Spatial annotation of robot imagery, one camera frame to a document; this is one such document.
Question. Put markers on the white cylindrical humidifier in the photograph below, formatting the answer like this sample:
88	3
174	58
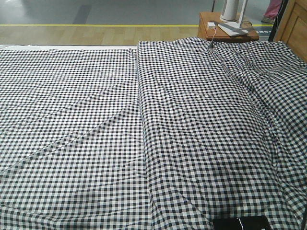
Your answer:
229	11

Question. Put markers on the small white charger box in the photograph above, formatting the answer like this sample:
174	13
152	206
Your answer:
210	25

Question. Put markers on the white desk lamp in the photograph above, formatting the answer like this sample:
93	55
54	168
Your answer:
234	28

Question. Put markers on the wooden headboard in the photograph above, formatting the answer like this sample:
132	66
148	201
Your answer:
292	29

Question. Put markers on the black smartphone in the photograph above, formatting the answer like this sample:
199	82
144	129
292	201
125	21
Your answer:
255	223

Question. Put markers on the wooden bedside table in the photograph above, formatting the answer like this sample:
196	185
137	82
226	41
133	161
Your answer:
218	35

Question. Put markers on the person in pink trousers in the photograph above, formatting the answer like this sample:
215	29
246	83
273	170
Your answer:
271	12

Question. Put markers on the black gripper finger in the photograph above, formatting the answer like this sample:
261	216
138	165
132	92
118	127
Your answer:
227	224

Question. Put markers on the black white checkered quilt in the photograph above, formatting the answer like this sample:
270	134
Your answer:
225	132

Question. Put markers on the black white checkered bed sheet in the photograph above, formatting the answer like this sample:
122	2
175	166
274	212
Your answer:
71	144

